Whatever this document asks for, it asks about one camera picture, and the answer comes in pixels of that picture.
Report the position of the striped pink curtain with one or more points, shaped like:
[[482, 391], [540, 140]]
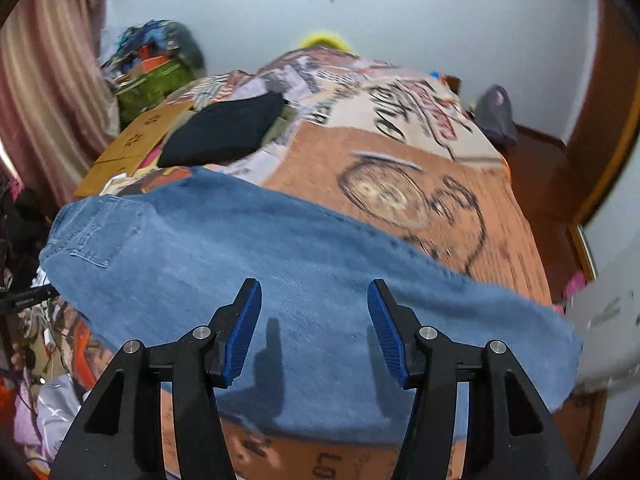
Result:
[[45, 85]]

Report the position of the bamboo lap desk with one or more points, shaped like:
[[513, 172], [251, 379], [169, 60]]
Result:
[[135, 135]]

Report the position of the yellow foam tube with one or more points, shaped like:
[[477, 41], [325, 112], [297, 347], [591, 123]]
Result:
[[325, 40]]

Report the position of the grey bag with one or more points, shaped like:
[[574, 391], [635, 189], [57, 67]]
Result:
[[495, 110]]

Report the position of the blue denim pants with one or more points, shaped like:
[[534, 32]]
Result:
[[200, 240]]

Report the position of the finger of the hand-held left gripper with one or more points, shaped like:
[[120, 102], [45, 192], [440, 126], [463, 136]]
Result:
[[30, 297]]

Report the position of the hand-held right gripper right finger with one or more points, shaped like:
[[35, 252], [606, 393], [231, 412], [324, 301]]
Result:
[[387, 335]]

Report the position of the olive folded pants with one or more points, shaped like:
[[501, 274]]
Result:
[[282, 125]]

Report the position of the green storage bag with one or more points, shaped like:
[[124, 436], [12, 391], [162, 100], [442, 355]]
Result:
[[150, 85]]

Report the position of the pink object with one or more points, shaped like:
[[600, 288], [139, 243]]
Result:
[[574, 287]]

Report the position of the printed blanket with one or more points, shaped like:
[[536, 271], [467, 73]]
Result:
[[400, 160]]

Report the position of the pile of clothes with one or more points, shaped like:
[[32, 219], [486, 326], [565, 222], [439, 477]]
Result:
[[150, 40]]

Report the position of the wooden door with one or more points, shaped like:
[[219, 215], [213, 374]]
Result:
[[610, 110]]

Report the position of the person's orange jacket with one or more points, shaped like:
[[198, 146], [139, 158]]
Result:
[[7, 390]]

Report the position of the wooden bed frame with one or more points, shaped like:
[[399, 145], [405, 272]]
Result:
[[452, 90]]

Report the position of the floor clutter pile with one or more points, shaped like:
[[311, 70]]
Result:
[[55, 410]]

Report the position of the white cabinet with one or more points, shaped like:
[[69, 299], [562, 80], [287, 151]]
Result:
[[610, 320]]

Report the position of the black folded pants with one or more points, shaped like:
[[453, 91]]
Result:
[[220, 130]]

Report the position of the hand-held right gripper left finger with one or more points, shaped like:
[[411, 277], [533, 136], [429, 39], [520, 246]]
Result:
[[242, 335]]

